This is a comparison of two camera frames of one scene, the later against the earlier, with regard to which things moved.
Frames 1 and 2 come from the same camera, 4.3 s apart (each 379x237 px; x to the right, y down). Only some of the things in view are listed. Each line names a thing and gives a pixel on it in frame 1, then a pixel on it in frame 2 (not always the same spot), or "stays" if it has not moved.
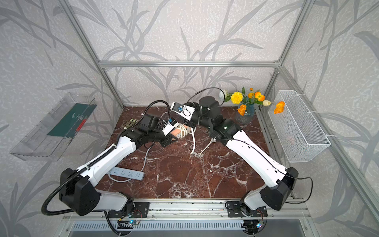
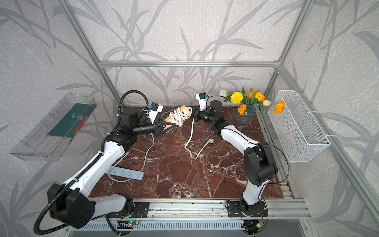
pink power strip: [174, 131] to [177, 116]
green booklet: [66, 125] stays
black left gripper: [167, 139] to [156, 129]
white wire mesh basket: [296, 131] stays
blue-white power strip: [128, 173] stays
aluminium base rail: [298, 209] stays
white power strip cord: [183, 131] to [178, 115]
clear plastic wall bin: [49, 138] stays
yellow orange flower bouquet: [251, 97] stays
